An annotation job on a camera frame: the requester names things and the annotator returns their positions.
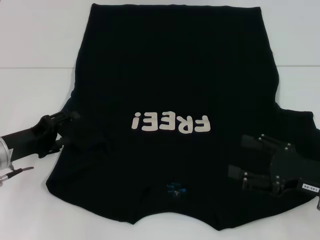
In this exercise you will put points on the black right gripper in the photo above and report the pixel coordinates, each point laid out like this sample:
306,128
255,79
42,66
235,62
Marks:
290,167

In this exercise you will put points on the black shirt with FREE print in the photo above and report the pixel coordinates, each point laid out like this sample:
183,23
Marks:
160,62

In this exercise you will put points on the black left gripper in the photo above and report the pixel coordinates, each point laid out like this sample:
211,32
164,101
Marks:
37,138

